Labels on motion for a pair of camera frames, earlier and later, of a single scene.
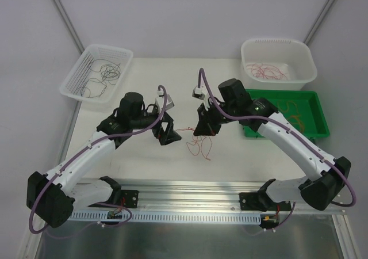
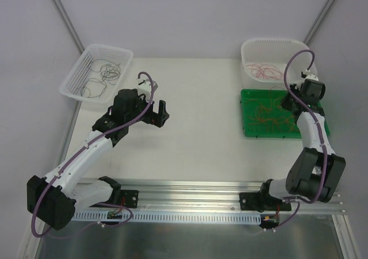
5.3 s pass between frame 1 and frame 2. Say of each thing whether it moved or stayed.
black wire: stayed
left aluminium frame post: stayed
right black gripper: moved
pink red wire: stayed
